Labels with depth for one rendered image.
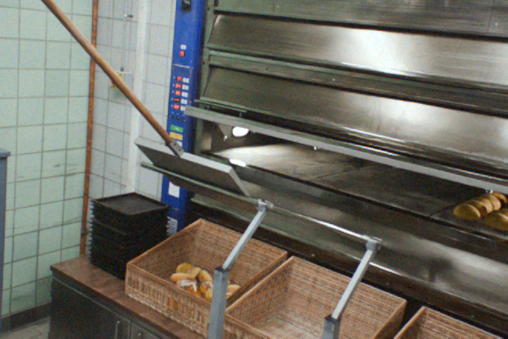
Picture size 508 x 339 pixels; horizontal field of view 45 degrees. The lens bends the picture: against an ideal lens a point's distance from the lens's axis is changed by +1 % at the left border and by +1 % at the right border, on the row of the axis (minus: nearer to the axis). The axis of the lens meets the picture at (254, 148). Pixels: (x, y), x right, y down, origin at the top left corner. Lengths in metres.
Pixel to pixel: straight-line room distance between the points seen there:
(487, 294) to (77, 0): 2.54
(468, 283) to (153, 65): 1.89
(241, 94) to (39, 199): 1.41
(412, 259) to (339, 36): 0.95
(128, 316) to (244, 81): 1.18
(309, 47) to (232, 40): 0.43
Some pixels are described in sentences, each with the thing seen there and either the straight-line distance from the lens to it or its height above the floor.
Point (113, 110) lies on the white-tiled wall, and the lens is 3.58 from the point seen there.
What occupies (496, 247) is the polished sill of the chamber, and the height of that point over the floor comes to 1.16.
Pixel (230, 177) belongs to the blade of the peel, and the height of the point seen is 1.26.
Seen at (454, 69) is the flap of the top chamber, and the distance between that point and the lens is 2.36.
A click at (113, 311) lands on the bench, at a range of 2.92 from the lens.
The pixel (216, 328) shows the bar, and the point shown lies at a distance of 2.38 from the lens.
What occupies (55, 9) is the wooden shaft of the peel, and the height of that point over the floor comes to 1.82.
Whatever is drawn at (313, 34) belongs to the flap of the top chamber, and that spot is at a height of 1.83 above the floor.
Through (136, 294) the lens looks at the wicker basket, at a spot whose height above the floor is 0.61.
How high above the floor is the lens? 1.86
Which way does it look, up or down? 12 degrees down
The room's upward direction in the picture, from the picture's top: 6 degrees clockwise
